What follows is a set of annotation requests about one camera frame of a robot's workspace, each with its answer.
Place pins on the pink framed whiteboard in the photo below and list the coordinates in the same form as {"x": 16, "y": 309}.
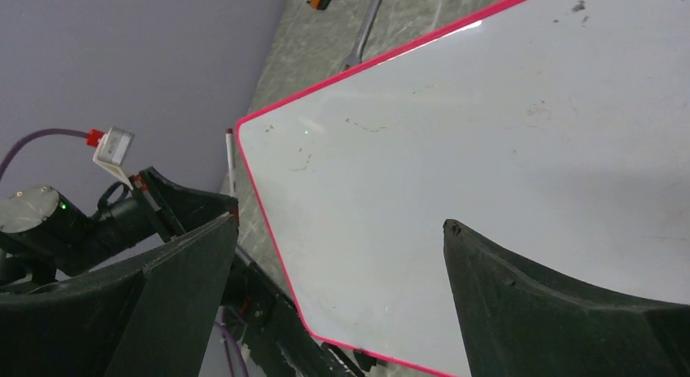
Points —
{"x": 559, "y": 129}

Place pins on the white marker pen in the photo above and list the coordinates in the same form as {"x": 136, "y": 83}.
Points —
{"x": 229, "y": 142}

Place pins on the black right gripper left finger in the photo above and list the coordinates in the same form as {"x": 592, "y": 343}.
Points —
{"x": 149, "y": 315}

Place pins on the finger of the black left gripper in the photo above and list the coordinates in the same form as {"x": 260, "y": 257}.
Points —
{"x": 257, "y": 313}

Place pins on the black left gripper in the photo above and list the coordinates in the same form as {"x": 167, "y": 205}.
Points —
{"x": 175, "y": 210}

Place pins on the silver wrench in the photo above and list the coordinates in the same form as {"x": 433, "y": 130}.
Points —
{"x": 355, "y": 56}

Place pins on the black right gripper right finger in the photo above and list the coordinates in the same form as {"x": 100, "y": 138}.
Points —
{"x": 521, "y": 318}

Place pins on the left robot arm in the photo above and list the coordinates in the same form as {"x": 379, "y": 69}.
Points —
{"x": 46, "y": 239}

